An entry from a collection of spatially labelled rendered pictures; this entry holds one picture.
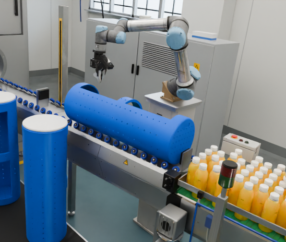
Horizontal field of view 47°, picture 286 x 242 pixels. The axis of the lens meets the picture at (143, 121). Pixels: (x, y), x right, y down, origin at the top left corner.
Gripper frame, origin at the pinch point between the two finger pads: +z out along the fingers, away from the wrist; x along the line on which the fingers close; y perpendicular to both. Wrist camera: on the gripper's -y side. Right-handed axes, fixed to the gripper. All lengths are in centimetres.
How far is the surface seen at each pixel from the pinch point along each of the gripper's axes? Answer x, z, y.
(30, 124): 43, 26, 16
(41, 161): 43, 47, 5
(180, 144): 2, 21, -68
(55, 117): 24.1, 25.7, 16.2
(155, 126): 11, 11, -55
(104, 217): -25, 129, 9
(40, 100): 3, 30, 62
